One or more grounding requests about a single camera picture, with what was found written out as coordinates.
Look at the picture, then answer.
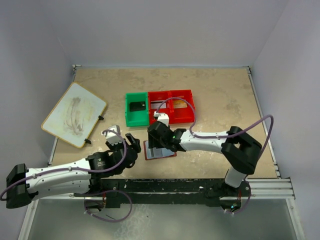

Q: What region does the red leather card holder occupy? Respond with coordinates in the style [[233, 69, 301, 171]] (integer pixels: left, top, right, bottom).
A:
[[143, 140, 177, 161]]

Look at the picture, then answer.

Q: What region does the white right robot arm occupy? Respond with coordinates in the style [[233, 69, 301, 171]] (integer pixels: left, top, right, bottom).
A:
[[147, 121, 263, 196]]

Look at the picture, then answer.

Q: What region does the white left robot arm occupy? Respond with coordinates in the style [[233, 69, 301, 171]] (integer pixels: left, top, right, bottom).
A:
[[0, 133, 141, 209]]

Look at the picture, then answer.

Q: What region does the white card with black stripe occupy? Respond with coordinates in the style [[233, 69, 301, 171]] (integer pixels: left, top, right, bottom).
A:
[[150, 101, 167, 110]]

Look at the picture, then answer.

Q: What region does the orange card in red bin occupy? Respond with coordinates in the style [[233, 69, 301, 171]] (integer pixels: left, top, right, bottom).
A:
[[173, 99, 188, 109]]

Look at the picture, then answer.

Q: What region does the green plastic bin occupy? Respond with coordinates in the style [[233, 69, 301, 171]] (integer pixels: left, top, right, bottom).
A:
[[125, 92, 149, 127]]

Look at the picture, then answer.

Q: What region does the outer red plastic bin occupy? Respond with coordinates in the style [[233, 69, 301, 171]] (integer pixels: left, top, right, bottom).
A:
[[169, 89, 196, 124]]

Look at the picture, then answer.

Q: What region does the red plastic bin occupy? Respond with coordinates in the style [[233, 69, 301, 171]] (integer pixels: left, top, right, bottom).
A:
[[169, 89, 196, 124], [147, 91, 174, 125]]

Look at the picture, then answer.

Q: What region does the middle red plastic bin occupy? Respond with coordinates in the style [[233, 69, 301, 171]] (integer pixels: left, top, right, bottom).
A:
[[147, 91, 174, 125]]

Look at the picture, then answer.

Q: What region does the yellow-framed whiteboard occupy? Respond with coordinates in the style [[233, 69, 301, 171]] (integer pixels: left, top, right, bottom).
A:
[[41, 82, 107, 148]]

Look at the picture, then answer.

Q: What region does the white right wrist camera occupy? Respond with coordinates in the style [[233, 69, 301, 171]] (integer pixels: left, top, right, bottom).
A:
[[153, 111, 170, 127]]

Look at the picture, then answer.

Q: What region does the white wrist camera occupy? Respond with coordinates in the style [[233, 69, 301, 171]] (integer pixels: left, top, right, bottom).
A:
[[153, 111, 170, 127], [101, 125, 122, 149]]

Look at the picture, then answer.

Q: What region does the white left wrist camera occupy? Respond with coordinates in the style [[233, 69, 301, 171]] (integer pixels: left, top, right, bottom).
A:
[[101, 125, 122, 149]]

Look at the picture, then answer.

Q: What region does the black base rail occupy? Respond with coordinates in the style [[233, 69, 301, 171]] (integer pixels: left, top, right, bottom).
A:
[[74, 178, 251, 208]]

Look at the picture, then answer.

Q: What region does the aluminium table frame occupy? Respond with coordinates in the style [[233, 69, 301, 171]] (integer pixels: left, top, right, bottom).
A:
[[20, 67, 305, 240]]

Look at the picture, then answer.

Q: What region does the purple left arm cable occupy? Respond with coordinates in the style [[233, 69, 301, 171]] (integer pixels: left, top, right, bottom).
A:
[[0, 129, 133, 222]]

